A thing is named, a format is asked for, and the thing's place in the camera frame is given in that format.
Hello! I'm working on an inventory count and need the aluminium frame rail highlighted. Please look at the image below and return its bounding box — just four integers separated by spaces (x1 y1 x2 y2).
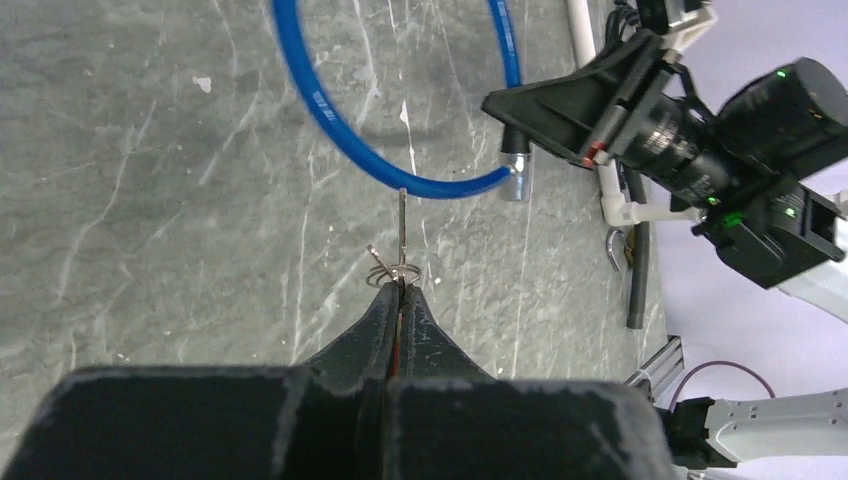
625 336 685 405

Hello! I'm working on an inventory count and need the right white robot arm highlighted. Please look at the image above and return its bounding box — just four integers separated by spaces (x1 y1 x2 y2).
482 30 847 319

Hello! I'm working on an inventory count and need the silver metal hook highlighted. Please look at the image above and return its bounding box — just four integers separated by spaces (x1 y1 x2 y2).
604 227 629 256

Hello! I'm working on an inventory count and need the white PVC pipe frame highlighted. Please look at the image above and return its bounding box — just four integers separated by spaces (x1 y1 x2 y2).
566 0 701 227

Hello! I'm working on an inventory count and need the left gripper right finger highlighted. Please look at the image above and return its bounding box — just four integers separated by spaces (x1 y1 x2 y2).
387 287 679 479

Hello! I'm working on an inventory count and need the blue cable lock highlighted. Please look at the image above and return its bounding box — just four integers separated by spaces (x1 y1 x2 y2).
271 1 532 201

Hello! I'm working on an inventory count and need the black coiled cable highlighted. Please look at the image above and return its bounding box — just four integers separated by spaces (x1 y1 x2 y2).
602 0 647 54

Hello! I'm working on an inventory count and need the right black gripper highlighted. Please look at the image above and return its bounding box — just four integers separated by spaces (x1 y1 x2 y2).
481 30 762 211

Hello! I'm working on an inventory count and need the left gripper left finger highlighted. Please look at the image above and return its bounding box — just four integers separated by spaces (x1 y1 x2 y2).
4 283 401 479

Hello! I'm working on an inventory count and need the small silver key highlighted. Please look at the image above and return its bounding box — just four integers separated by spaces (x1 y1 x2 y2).
365 188 422 288

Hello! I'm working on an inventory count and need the dark grey rod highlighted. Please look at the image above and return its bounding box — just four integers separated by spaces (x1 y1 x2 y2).
623 167 651 330

